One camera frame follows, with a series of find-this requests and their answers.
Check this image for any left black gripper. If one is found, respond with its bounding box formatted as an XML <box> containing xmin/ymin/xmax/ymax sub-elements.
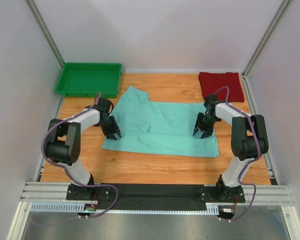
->
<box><xmin>97</xmin><ymin>115</ymin><xmax>121</xmax><ymax>141</ymax></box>

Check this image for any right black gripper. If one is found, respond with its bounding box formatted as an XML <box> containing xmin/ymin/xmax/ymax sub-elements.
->
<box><xmin>193</xmin><ymin>113</ymin><xmax>219</xmax><ymax>140</ymax></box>

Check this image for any teal t shirt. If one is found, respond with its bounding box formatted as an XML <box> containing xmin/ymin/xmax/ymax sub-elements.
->
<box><xmin>102</xmin><ymin>86</ymin><xmax>219</xmax><ymax>158</ymax></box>

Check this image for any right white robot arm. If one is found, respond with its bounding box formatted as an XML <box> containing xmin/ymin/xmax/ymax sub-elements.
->
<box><xmin>193</xmin><ymin>100</ymin><xmax>269</xmax><ymax>202</ymax></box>

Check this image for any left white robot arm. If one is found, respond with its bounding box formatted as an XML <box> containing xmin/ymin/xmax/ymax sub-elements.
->
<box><xmin>41</xmin><ymin>108</ymin><xmax>121</xmax><ymax>201</ymax></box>

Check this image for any folded dark red t shirt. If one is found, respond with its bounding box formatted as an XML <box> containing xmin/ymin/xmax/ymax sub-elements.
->
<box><xmin>198</xmin><ymin>72</ymin><xmax>245</xmax><ymax>103</ymax></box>

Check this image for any black base mat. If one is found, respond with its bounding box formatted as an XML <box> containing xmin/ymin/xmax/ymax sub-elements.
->
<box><xmin>112</xmin><ymin>183</ymin><xmax>207</xmax><ymax>211</ymax></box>

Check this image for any green plastic tray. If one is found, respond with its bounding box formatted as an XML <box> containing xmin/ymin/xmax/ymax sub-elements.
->
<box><xmin>55</xmin><ymin>62</ymin><xmax>122</xmax><ymax>99</ymax></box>

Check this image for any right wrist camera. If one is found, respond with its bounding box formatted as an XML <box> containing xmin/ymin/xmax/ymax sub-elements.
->
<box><xmin>204</xmin><ymin>94</ymin><xmax>221</xmax><ymax>112</ymax></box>

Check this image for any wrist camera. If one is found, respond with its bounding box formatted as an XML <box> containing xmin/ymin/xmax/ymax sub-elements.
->
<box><xmin>204</xmin><ymin>94</ymin><xmax>221</xmax><ymax>112</ymax></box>
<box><xmin>94</xmin><ymin>97</ymin><xmax>114</xmax><ymax>115</ymax></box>

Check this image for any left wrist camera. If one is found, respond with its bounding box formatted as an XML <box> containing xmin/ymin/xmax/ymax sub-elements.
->
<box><xmin>94</xmin><ymin>97</ymin><xmax>114</xmax><ymax>115</ymax></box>

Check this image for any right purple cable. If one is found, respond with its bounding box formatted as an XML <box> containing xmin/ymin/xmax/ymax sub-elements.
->
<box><xmin>212</xmin><ymin>86</ymin><xmax>263</xmax><ymax>223</ymax></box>

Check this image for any grey slotted cable duct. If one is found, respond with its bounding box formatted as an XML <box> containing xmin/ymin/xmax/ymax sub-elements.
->
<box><xmin>29</xmin><ymin>202</ymin><xmax>237</xmax><ymax>215</ymax></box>

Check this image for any aluminium front rail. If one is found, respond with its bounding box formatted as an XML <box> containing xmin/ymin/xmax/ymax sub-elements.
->
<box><xmin>20</xmin><ymin>181</ymin><xmax>294</xmax><ymax>206</ymax></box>

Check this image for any right aluminium frame post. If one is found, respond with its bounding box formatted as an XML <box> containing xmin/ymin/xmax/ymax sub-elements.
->
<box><xmin>242</xmin><ymin>0</ymin><xmax>293</xmax><ymax>78</ymax></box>

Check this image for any aluminium frame post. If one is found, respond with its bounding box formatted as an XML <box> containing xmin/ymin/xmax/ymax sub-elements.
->
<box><xmin>25</xmin><ymin>0</ymin><xmax>65</xmax><ymax>68</ymax></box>
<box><xmin>242</xmin><ymin>0</ymin><xmax>293</xmax><ymax>78</ymax></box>

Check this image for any left aluminium frame post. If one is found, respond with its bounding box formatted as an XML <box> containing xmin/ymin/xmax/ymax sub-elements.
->
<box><xmin>25</xmin><ymin>0</ymin><xmax>65</xmax><ymax>68</ymax></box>

